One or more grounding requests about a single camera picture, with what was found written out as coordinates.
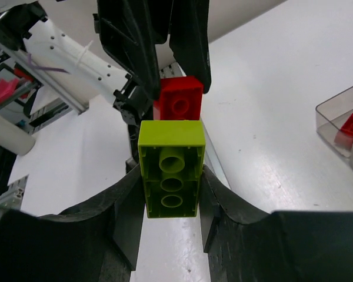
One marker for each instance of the long red lego brick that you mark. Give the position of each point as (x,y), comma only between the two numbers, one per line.
(176,89)

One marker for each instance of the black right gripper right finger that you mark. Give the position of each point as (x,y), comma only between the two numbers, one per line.
(244,243)

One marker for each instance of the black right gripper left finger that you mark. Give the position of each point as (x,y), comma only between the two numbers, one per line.
(95,240)

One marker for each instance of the long lime lego brick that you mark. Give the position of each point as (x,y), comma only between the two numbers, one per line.
(171,155)

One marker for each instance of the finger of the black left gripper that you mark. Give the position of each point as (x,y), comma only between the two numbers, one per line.
(126,36)
(189,39)

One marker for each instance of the left clear plastic bin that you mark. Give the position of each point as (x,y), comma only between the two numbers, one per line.
(334,121)

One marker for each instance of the red square lego brick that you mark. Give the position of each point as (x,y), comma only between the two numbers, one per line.
(344,137)

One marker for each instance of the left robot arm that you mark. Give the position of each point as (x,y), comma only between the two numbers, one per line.
(160,49)

